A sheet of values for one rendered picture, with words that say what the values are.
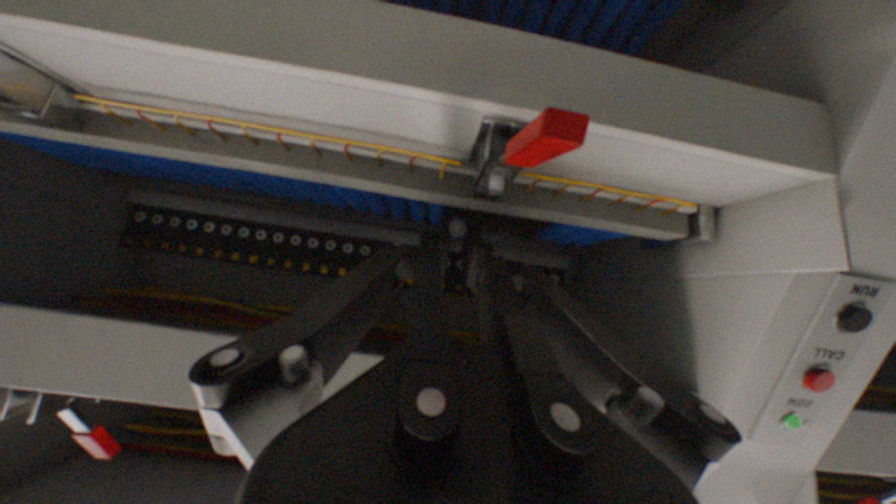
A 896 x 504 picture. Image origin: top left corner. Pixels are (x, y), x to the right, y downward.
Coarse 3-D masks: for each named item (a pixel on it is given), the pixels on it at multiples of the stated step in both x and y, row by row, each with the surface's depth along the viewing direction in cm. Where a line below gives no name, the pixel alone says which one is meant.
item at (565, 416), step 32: (480, 288) 14; (512, 288) 10; (480, 320) 12; (512, 320) 7; (512, 352) 6; (544, 352) 6; (512, 384) 6; (544, 384) 5; (544, 416) 4; (576, 416) 4; (544, 448) 4; (576, 448) 4
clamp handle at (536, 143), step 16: (544, 112) 6; (560, 112) 6; (576, 112) 6; (528, 128) 7; (544, 128) 6; (560, 128) 6; (576, 128) 6; (512, 144) 8; (528, 144) 7; (544, 144) 6; (560, 144) 6; (576, 144) 6; (496, 160) 11; (512, 160) 9; (528, 160) 8; (544, 160) 8; (496, 176) 13
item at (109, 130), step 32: (0, 128) 15; (32, 128) 14; (96, 128) 14; (128, 128) 15; (160, 128) 15; (192, 128) 15; (192, 160) 16; (224, 160) 15; (256, 160) 15; (288, 160) 15; (320, 160) 15; (352, 160) 16; (384, 160) 16; (448, 160) 14; (384, 192) 17; (416, 192) 16; (448, 192) 16; (512, 192) 16; (544, 192) 16; (576, 224) 18; (608, 224) 17; (640, 224) 17; (672, 224) 17
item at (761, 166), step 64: (0, 0) 9; (64, 0) 10; (128, 0) 10; (192, 0) 10; (256, 0) 11; (320, 0) 11; (64, 64) 12; (128, 64) 11; (192, 64) 11; (256, 64) 10; (320, 64) 10; (384, 64) 11; (448, 64) 11; (512, 64) 11; (576, 64) 12; (640, 64) 12; (320, 128) 14; (384, 128) 14; (448, 128) 13; (640, 128) 11; (704, 128) 12; (768, 128) 12; (64, 192) 24; (704, 192) 15; (768, 192) 14; (832, 192) 12; (512, 256) 30; (640, 256) 23; (704, 256) 17; (768, 256) 14; (832, 256) 12
